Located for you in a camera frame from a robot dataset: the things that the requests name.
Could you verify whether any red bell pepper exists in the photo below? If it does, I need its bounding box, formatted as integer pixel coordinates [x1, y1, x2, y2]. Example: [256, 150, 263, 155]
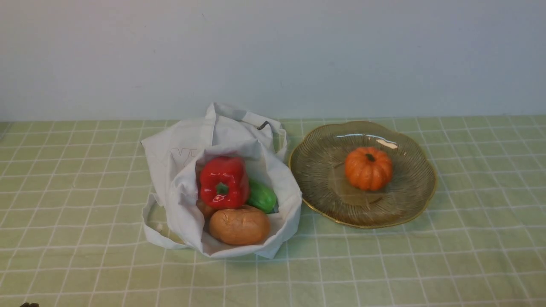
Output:
[199, 156, 250, 210]

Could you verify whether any white cloth bag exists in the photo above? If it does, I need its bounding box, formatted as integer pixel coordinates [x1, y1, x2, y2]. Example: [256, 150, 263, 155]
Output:
[142, 103, 302, 258]

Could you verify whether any green cucumber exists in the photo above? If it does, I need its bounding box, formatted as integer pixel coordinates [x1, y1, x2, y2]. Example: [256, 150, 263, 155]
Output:
[247, 178, 277, 214]

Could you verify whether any brown potato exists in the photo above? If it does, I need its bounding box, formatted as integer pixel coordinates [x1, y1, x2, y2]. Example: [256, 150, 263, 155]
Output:
[209, 206, 271, 246]

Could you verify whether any gold-rimmed glass plate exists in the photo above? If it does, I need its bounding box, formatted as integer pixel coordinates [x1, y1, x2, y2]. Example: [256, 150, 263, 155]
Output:
[288, 121, 438, 229]

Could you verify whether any orange vegetable under pepper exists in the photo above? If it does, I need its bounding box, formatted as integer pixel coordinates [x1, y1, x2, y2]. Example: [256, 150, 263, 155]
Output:
[196, 199, 217, 221]

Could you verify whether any small orange pumpkin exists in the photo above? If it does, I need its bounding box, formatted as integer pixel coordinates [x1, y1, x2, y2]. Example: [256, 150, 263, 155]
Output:
[344, 147, 393, 191]

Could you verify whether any green checkered tablecloth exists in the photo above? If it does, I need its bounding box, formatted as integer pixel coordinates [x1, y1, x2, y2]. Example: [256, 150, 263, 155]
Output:
[0, 115, 546, 307]

